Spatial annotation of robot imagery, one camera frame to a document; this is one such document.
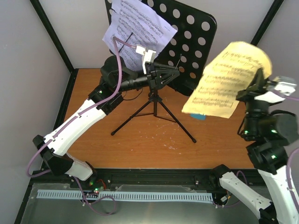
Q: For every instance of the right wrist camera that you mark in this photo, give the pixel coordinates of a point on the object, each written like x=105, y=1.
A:
x=278, y=90

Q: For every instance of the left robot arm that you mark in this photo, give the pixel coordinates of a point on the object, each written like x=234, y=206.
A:
x=115, y=79

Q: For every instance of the light blue slotted cable duct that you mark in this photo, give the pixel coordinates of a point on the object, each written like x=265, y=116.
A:
x=127, y=196

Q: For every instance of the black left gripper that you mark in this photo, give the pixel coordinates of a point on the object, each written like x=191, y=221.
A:
x=154, y=74

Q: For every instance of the black music stand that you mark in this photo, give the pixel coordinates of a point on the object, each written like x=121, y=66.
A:
x=190, y=45

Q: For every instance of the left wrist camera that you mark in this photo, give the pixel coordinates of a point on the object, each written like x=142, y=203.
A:
x=148, y=55

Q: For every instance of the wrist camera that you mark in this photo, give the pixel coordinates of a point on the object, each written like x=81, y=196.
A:
x=148, y=55
x=278, y=90

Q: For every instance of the yellow sheet music page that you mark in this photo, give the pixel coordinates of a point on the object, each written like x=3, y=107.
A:
x=231, y=71

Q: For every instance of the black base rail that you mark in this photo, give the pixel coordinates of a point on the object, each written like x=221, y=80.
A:
x=197, y=179

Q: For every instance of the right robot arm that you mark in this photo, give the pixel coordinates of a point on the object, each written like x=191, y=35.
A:
x=268, y=133

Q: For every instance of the blue metronome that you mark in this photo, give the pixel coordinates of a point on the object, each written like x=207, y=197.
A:
x=198, y=116

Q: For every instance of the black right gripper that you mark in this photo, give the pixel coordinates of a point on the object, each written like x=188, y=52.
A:
x=259, y=85

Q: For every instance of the white sheet music page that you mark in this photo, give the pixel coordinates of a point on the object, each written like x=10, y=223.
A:
x=137, y=23

